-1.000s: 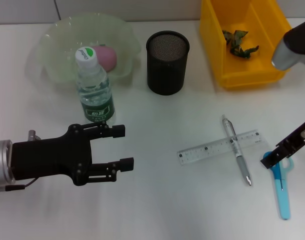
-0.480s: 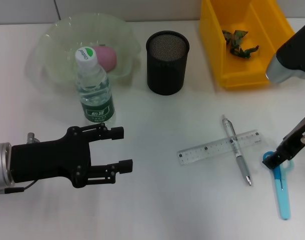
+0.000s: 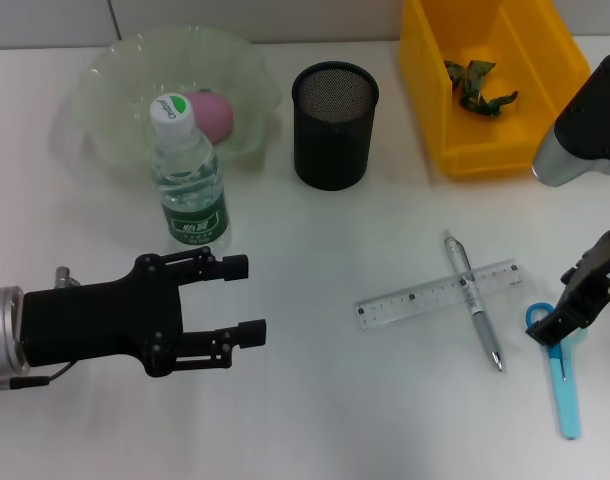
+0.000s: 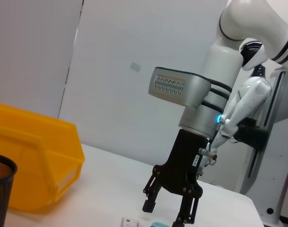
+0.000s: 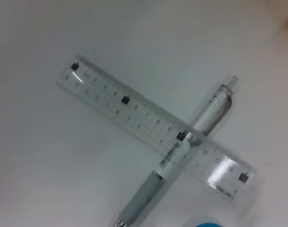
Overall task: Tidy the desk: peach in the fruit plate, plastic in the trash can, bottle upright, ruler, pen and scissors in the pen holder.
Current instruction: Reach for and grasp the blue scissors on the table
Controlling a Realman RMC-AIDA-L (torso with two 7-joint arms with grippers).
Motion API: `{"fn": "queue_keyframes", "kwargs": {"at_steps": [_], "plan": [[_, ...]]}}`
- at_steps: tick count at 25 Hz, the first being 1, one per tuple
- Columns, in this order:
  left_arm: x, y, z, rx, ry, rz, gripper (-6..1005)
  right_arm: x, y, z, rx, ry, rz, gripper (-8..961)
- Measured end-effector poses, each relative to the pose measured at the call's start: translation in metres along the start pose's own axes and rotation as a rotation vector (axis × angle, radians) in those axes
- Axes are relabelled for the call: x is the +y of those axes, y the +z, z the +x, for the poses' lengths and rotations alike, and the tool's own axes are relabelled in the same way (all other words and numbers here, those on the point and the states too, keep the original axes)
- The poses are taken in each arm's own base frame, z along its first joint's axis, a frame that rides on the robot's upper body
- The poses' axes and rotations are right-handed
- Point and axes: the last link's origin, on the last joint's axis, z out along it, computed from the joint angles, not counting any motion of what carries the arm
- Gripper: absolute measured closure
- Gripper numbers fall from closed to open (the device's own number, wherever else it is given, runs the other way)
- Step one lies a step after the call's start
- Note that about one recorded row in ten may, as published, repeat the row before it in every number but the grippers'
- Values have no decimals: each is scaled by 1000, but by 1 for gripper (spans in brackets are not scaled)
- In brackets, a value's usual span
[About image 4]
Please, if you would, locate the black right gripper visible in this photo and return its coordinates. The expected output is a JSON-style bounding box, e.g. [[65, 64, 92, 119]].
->
[[142, 129, 212, 227]]

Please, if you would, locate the clear plastic ruler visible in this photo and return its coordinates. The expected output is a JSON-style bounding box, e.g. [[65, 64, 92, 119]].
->
[[121, 217, 141, 227]]

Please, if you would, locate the black mesh pen cup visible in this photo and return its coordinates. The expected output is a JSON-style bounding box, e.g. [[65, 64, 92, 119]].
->
[[0, 153, 18, 227]]

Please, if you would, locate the black lift carriage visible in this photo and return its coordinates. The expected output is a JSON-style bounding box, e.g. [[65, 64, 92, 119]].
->
[[235, 118, 269, 151]]

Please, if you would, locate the grey-white lift column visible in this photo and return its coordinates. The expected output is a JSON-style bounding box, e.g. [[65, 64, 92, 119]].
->
[[233, 66, 288, 224]]

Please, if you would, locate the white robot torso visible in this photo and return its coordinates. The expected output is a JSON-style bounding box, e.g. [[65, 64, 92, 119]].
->
[[237, 77, 272, 119]]

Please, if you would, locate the yellow plastic bin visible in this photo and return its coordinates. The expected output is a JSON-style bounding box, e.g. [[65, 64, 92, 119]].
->
[[0, 101, 85, 211]]

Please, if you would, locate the white robot head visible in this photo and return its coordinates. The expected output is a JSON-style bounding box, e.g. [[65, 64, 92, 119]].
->
[[238, 40, 269, 71]]

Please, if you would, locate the right wrist cable with plugs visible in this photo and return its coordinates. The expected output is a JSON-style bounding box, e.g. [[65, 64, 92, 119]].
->
[[197, 139, 219, 177]]

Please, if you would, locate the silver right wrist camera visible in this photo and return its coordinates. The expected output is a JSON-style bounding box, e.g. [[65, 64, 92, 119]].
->
[[148, 66, 212, 110]]

